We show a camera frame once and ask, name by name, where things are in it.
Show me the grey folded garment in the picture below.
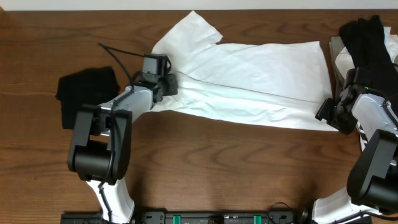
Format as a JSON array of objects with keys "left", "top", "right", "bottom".
[{"left": 329, "top": 36, "right": 345, "bottom": 98}]

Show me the white printed t-shirt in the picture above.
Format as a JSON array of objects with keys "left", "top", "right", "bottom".
[{"left": 152, "top": 12, "right": 332, "bottom": 131}]

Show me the black folded garment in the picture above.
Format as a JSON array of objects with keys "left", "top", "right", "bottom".
[{"left": 55, "top": 67, "right": 120, "bottom": 129}]

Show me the black garment on pile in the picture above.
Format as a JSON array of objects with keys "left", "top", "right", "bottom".
[{"left": 339, "top": 15, "right": 397, "bottom": 113}]

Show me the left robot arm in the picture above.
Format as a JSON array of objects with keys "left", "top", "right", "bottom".
[{"left": 60, "top": 73, "right": 178, "bottom": 223}]

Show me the white garment in pile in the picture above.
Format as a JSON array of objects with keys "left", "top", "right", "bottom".
[{"left": 334, "top": 26, "right": 398, "bottom": 153}]

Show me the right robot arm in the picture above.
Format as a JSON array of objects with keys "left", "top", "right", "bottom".
[{"left": 300, "top": 68, "right": 397, "bottom": 223}]

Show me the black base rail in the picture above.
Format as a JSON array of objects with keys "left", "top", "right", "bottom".
[{"left": 60, "top": 202, "right": 312, "bottom": 224}]

